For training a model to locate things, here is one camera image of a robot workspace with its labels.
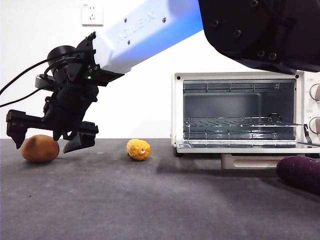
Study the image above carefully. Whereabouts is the brown potato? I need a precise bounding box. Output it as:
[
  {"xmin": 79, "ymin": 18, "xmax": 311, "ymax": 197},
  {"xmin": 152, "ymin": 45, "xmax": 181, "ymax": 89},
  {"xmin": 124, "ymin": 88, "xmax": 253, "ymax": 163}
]
[{"xmin": 20, "ymin": 134, "xmax": 60, "ymax": 163}]

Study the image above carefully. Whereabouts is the glass oven door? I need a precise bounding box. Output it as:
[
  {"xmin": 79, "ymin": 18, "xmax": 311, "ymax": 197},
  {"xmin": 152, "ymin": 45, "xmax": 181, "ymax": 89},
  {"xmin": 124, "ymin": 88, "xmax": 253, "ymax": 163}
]
[{"xmin": 174, "ymin": 123, "xmax": 320, "ymax": 170}]

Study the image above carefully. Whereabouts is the cream toaster oven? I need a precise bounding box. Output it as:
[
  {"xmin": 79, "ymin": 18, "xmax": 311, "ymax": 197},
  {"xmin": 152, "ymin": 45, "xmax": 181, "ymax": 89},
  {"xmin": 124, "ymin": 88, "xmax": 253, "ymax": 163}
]
[{"xmin": 170, "ymin": 71, "xmax": 320, "ymax": 158}]

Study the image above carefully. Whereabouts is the cream oven knob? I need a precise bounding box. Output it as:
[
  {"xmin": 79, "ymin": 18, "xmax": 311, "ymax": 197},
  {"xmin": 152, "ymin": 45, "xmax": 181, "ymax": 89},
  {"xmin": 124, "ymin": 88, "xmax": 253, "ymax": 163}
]
[
  {"xmin": 308, "ymin": 117, "xmax": 320, "ymax": 134},
  {"xmin": 309, "ymin": 84, "xmax": 320, "ymax": 101}
]

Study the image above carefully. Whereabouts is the yellow corn cob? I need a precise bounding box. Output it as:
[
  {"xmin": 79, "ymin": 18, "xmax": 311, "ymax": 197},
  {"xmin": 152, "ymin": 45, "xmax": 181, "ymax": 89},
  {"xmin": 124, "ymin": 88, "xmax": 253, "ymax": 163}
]
[{"xmin": 126, "ymin": 138, "xmax": 152, "ymax": 161}]

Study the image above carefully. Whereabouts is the purple eggplant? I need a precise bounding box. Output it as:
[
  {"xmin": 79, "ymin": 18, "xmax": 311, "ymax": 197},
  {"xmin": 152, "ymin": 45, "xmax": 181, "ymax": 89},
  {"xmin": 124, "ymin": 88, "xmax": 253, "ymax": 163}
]
[{"xmin": 276, "ymin": 156, "xmax": 320, "ymax": 196}]

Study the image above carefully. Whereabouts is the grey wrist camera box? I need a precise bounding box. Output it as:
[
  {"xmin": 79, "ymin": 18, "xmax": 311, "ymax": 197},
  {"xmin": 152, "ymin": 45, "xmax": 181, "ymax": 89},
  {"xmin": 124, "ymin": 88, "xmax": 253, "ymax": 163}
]
[{"xmin": 34, "ymin": 74, "xmax": 57, "ymax": 91}]

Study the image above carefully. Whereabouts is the black cable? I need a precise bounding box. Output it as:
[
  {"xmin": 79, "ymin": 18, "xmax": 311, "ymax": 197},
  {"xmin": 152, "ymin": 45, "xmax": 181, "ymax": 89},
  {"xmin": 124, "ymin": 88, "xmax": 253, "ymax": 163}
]
[{"xmin": 0, "ymin": 56, "xmax": 55, "ymax": 108}]

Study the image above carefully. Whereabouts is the white wall socket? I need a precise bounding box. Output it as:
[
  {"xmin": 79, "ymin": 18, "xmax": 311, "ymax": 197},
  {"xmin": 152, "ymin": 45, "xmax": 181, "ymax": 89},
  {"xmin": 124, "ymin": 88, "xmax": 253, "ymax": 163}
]
[{"xmin": 81, "ymin": 2, "xmax": 104, "ymax": 26}]

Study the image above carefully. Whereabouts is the metal wire oven rack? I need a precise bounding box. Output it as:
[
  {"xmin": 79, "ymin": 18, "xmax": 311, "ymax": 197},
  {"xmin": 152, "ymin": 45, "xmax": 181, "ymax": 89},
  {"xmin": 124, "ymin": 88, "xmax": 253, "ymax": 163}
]
[{"xmin": 183, "ymin": 116, "xmax": 307, "ymax": 129}]

